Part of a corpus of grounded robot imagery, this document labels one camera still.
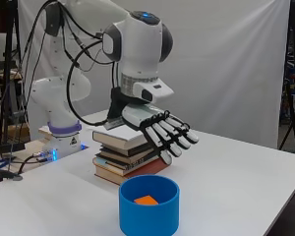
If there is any thin black book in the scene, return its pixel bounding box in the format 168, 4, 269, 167
99, 143, 154, 158

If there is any black clamp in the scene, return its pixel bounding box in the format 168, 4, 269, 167
0, 167, 25, 183

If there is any white-cover book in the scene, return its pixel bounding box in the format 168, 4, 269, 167
91, 123, 149, 151

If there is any blue round tub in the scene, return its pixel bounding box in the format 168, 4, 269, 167
118, 174, 181, 236

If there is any red-brown book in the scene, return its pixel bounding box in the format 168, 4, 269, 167
93, 156, 171, 187

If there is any black book with print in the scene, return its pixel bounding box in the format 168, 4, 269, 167
92, 152, 162, 177

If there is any white backdrop sheet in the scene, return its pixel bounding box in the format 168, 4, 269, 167
17, 0, 291, 150

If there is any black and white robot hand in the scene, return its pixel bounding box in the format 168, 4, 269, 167
121, 103, 201, 166

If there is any long black arm cable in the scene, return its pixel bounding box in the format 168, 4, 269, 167
66, 38, 120, 128

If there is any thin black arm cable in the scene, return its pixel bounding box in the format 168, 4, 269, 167
20, 0, 63, 111

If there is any orange cube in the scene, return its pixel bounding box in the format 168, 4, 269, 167
133, 195, 159, 207

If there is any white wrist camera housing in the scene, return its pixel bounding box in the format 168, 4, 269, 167
133, 80, 176, 103

